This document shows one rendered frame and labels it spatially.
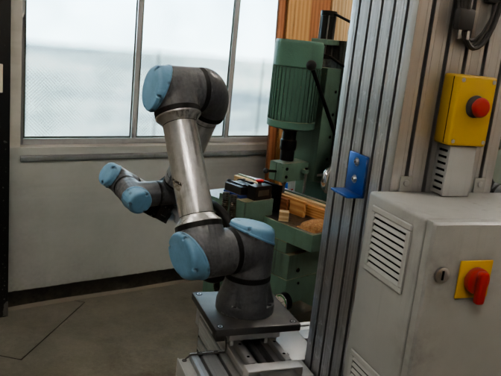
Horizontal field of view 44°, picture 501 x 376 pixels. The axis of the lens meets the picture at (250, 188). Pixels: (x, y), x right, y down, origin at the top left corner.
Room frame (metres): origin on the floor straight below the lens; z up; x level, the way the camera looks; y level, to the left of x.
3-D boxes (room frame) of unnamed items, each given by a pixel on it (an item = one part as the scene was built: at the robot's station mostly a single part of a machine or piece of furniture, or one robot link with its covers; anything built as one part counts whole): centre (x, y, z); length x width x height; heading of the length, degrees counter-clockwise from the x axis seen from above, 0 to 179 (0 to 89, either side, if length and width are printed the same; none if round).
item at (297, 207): (2.18, -0.12, 0.93); 0.22 x 0.01 x 0.06; 44
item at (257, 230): (1.47, -0.01, 0.98); 0.13 x 0.12 x 0.14; 126
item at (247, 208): (2.10, 0.01, 0.92); 0.15 x 0.13 x 0.09; 44
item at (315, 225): (1.99, -0.24, 0.91); 0.12 x 0.09 x 0.03; 134
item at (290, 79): (2.24, -0.12, 1.35); 0.18 x 0.18 x 0.31
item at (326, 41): (2.34, -0.22, 1.54); 0.08 x 0.08 x 0.17; 44
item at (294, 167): (2.25, -0.14, 1.03); 0.14 x 0.07 x 0.09; 134
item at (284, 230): (2.16, -0.05, 0.87); 0.61 x 0.30 x 0.06; 44
